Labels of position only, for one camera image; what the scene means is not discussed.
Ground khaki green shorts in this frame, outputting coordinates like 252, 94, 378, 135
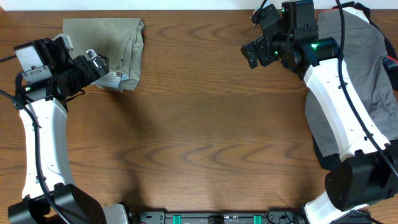
63, 18, 144, 91

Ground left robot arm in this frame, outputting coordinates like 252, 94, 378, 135
8, 34, 109, 223

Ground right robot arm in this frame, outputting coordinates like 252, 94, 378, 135
241, 1, 397, 223

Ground grey shorts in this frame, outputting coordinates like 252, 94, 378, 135
317, 7, 397, 146

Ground black garment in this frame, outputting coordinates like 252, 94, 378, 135
305, 2, 397, 170

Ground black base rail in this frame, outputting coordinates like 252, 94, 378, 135
102, 203, 307, 224

